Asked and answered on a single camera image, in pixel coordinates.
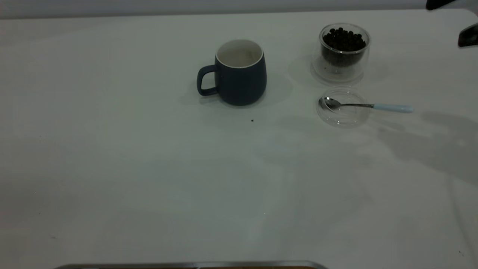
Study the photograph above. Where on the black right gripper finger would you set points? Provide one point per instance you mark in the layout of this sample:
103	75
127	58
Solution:
469	37
438	4

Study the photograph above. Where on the dark roasted coffee beans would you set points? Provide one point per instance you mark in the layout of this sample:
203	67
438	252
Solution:
343	43

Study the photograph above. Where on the dark blue-grey ceramic mug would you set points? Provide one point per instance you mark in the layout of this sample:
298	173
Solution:
241	84

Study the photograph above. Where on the double-walled glass cup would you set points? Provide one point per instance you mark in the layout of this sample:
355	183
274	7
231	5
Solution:
364	41

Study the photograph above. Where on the small clear glass dish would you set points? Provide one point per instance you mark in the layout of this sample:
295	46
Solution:
343	119

